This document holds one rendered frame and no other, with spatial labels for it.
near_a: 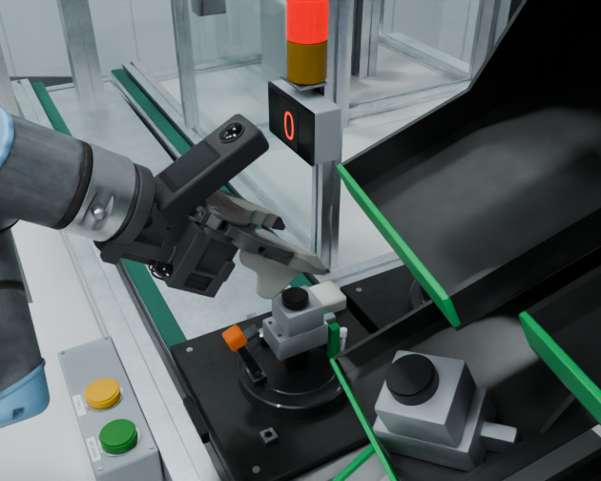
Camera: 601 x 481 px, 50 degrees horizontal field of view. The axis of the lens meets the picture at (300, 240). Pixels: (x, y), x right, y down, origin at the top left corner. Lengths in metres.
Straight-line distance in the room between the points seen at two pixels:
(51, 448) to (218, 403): 0.25
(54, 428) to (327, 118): 0.54
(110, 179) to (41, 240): 0.78
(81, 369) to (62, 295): 0.31
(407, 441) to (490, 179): 0.17
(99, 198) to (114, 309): 0.44
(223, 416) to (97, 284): 0.33
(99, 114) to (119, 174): 1.13
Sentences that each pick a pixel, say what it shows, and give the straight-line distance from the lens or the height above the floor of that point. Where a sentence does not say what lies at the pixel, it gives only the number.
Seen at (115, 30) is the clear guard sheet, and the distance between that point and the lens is 1.93.
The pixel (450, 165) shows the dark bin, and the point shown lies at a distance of 0.38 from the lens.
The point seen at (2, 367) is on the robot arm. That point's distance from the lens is 0.54.
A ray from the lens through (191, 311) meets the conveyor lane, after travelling 0.98.
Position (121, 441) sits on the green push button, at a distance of 0.75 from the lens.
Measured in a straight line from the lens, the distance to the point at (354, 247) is 1.19.
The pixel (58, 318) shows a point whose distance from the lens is 1.11.
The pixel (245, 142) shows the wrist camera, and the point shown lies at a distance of 0.56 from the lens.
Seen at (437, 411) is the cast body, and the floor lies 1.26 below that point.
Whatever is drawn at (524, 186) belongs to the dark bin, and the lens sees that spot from 0.35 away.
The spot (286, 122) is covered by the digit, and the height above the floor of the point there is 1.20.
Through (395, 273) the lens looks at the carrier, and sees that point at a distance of 0.96.
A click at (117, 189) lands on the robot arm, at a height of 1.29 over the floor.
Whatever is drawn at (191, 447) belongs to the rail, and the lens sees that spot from 0.75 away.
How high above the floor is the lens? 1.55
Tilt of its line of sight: 35 degrees down
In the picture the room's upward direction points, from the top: straight up
